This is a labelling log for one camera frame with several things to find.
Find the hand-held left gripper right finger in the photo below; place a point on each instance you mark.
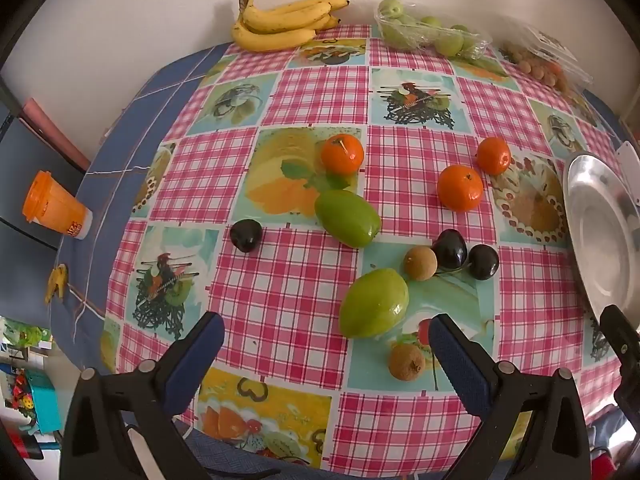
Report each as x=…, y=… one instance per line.
x=460, y=360

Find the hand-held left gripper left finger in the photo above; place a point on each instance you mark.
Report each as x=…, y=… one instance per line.
x=200, y=355

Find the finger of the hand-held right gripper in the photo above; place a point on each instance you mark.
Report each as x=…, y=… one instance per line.
x=620, y=332

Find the brown longan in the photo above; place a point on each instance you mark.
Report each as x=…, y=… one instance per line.
x=420, y=262
x=407, y=362

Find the round metal plate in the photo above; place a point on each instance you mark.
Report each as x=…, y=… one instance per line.
x=600, y=240

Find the round green mango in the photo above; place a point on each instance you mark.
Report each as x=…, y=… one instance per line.
x=374, y=310

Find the large tangerine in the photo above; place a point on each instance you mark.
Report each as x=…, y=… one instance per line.
x=460, y=187

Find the long green mango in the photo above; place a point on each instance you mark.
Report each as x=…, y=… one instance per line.
x=347, y=217

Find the tangerine with stem stick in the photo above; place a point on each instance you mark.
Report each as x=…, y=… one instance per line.
x=341, y=154

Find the pile of small green fruits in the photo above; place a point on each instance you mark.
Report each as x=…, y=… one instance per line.
x=430, y=35

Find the dark plum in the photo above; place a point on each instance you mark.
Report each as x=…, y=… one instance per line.
x=449, y=249
x=245, y=235
x=482, y=261

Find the checkered printed tablecloth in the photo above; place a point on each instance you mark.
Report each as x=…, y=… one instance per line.
x=300, y=285

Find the teal plastic box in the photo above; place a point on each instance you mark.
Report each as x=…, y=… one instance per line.
x=45, y=400

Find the small yellow toy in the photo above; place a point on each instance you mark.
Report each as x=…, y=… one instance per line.
x=55, y=282

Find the white plastic device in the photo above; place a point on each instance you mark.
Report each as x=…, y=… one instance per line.
x=629, y=170

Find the small tangerine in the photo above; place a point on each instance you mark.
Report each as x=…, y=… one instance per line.
x=493, y=156

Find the orange plastic cup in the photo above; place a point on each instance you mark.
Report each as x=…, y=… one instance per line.
x=52, y=205

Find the dark grey cabinet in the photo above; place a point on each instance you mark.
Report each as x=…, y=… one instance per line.
x=30, y=170

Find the pink board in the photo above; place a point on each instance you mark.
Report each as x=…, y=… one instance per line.
x=50, y=127

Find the pile of tan longans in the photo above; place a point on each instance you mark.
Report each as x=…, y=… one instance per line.
x=537, y=67

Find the clear plastic lidded container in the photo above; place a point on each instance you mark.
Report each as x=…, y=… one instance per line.
x=555, y=42

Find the bag of green apples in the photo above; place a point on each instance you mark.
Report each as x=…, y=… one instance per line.
x=480, y=40

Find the yellow banana bunch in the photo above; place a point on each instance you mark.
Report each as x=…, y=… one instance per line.
x=285, y=22

